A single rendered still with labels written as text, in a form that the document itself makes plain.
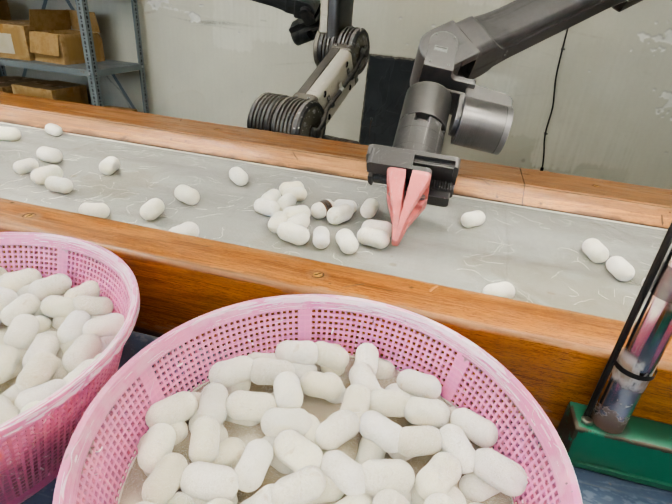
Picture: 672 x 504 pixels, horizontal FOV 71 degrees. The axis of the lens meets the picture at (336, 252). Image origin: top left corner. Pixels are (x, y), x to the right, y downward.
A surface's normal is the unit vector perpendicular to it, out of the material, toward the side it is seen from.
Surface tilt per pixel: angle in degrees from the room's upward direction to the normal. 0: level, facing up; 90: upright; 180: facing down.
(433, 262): 0
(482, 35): 44
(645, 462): 90
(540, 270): 0
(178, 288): 90
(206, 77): 90
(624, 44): 90
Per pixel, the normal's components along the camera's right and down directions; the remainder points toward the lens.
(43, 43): -0.36, 0.26
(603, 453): -0.26, 0.44
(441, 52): 0.03, -0.33
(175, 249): 0.07, -0.88
